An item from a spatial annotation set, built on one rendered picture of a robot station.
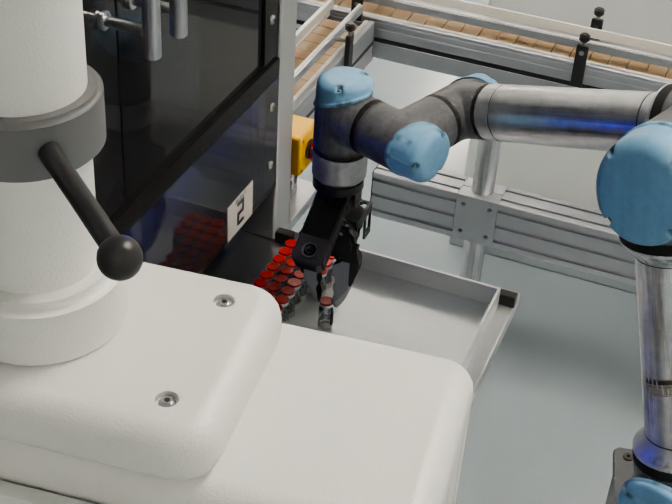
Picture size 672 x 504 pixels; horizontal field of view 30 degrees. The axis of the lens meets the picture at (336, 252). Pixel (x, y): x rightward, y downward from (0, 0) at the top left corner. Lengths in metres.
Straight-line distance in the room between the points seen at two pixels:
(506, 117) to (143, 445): 1.02
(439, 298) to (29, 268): 1.29
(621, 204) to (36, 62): 0.84
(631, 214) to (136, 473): 0.77
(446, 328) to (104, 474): 1.21
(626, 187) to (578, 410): 1.82
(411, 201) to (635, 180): 1.56
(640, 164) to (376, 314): 0.67
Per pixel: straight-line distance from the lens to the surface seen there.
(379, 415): 0.74
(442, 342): 1.85
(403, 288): 1.94
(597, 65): 2.56
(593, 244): 2.78
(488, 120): 1.63
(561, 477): 2.95
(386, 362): 0.77
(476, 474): 2.91
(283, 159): 1.97
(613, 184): 1.35
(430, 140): 1.57
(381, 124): 1.60
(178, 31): 1.40
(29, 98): 0.64
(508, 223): 2.81
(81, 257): 0.70
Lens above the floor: 2.05
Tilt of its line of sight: 36 degrees down
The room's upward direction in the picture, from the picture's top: 4 degrees clockwise
